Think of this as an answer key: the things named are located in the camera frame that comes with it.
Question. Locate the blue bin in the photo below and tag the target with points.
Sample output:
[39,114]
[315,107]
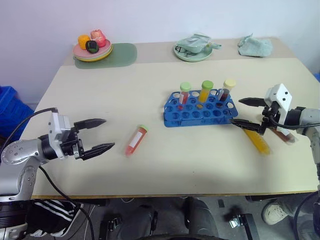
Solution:
[317,77]

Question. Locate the white sneaker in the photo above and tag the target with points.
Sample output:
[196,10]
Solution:
[275,212]

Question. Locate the red pink toy fruit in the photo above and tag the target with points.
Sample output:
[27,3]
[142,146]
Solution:
[98,37]

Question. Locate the blue plastic crate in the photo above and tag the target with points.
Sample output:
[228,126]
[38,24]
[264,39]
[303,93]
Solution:
[12,110]

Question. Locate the blue test tube rack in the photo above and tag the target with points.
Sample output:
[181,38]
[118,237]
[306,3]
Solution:
[200,117]

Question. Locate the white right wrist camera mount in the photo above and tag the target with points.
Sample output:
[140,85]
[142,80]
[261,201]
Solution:
[281,96]

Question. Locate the teal crumpled cloth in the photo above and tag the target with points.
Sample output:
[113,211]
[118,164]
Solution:
[255,47]

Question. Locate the pink plate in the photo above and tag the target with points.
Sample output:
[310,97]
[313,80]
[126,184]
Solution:
[80,51]

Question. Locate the green placemat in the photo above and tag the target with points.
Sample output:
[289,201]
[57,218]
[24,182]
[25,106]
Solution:
[125,56]

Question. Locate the dark rounded shape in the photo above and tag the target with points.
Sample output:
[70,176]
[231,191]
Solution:
[200,217]

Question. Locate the orange tube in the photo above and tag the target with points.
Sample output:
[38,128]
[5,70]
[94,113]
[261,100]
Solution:
[261,143]

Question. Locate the mint green plate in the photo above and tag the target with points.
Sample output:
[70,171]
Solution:
[197,57]

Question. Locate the black toy fruit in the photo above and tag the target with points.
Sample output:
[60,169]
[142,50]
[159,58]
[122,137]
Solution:
[91,46]

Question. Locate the light green stacked plate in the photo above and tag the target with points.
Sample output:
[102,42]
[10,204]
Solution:
[98,60]

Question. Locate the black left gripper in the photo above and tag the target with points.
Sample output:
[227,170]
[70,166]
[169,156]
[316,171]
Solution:
[75,146]

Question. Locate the orange toy fruit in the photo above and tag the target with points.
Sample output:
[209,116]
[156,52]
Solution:
[83,41]

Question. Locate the black white striped garment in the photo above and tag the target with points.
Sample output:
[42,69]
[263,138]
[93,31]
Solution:
[55,212]

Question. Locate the orange-red tube, white label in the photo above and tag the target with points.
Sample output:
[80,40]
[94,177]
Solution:
[136,140]

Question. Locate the yellow tube, green cap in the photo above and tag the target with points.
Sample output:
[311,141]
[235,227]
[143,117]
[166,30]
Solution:
[205,91]

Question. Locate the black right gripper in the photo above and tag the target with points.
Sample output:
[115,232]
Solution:
[269,113]

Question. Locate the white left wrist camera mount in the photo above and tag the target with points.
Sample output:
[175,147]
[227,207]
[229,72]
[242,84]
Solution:
[58,127]

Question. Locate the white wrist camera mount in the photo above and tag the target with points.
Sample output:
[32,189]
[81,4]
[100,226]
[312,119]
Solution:
[281,96]
[58,127]

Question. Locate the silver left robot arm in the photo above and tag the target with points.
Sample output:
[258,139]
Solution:
[20,150]

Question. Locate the dark red tube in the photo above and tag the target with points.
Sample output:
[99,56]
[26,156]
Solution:
[287,137]

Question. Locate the yellow plate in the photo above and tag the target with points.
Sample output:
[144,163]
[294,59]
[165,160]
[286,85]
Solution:
[100,58]

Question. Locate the brown tube, yellow cap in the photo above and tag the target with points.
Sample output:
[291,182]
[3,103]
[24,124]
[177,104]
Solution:
[226,91]

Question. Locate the red tube, green cap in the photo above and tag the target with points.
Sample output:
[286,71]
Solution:
[185,93]

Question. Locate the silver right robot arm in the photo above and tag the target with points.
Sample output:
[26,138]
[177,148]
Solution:
[310,117]

